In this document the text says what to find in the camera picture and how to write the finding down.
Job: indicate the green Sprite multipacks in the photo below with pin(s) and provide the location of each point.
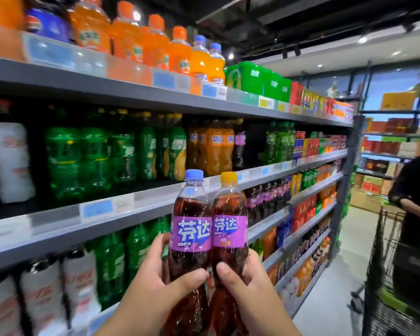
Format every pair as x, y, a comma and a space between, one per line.
271, 86
285, 89
245, 79

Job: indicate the row of assorted drink cans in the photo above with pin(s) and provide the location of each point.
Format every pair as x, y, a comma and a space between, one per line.
325, 105

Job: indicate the row of green-capped lime bottles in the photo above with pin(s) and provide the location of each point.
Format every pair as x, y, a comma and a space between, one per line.
280, 143

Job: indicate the small red cola multipack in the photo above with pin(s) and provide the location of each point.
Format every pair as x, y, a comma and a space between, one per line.
297, 94

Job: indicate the cardboard box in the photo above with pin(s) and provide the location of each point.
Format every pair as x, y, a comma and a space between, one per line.
367, 199

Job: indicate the purple label bottle blue cap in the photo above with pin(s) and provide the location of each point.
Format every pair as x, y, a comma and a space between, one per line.
190, 234

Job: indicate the white cola bottle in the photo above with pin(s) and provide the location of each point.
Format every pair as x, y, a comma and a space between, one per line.
1, 311
42, 297
77, 283
10, 164

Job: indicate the green package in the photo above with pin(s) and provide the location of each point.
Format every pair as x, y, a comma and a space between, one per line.
406, 308

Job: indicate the row of shelf price tags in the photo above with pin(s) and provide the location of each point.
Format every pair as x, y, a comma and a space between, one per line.
52, 53
98, 208

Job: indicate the row of purple label bottles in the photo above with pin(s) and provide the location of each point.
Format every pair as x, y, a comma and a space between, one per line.
255, 200

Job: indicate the grey store shelving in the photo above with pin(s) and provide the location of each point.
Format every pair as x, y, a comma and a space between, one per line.
91, 88

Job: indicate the person's right hand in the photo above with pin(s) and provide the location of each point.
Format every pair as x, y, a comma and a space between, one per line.
259, 308

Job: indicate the yellow carton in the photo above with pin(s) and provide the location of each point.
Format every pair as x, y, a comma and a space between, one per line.
399, 101

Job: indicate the display shelf with boxed goods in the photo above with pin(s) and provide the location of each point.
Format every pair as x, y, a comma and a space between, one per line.
378, 171

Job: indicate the person's left hand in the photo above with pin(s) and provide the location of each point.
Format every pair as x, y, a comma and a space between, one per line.
143, 297

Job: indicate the ceiling light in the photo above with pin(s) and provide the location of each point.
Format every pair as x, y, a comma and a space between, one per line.
231, 56
363, 39

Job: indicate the large cola bottle blue cap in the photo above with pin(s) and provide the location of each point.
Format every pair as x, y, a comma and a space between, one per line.
49, 28

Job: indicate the row of blue red cans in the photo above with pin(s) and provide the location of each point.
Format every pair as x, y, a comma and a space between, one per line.
318, 144

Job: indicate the orange soda bottle blue cap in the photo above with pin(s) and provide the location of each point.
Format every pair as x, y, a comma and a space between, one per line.
199, 63
217, 67

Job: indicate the row of dark green bottles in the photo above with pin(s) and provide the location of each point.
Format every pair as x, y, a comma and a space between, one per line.
63, 154

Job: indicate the row of green soda bottles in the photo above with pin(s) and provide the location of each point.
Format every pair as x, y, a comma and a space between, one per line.
112, 266

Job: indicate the purple label bottle yellow cap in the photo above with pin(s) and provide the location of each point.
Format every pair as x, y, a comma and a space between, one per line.
239, 140
229, 231

